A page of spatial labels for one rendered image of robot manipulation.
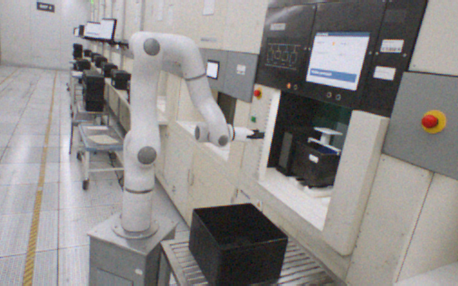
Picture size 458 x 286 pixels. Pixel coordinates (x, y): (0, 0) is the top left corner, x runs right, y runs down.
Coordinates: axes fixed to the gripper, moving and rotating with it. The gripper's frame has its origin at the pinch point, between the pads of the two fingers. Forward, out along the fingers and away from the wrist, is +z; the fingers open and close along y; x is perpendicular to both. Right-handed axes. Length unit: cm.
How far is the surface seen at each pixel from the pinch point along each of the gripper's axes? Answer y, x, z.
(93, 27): -483, 48, -33
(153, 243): 13, -43, -50
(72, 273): -74, -119, -76
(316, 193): 10.7, -29.2, 36.4
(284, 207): 12.6, -34.3, 14.7
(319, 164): 9.4, -13.1, 34.7
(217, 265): 45, -32, -38
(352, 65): 33, 37, 15
